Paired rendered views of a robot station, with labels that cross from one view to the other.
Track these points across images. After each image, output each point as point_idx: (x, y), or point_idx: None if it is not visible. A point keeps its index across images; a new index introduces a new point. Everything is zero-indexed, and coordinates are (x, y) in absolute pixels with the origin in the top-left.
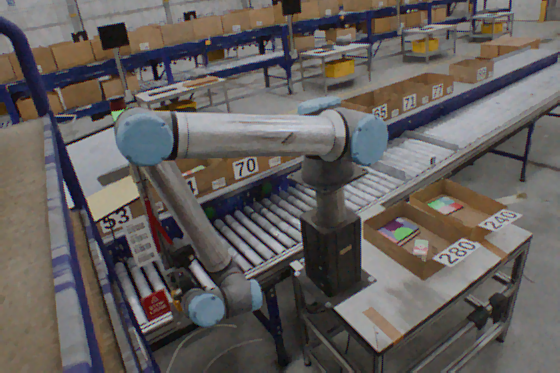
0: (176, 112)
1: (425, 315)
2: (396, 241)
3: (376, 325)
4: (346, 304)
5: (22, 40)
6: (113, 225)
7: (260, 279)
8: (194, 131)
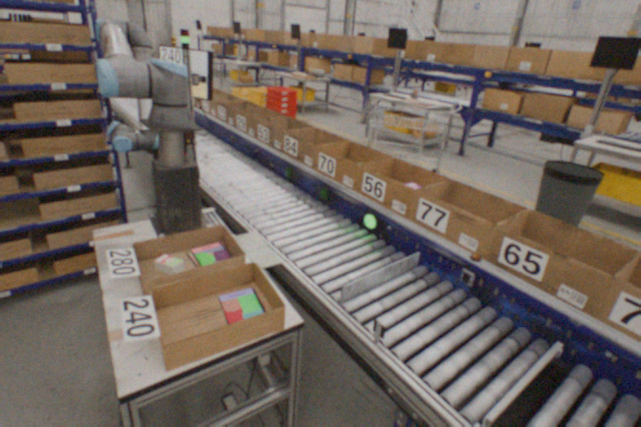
0: (110, 24)
1: (98, 255)
2: (194, 252)
3: (114, 233)
4: (147, 224)
5: None
6: (261, 136)
7: (213, 204)
8: (101, 32)
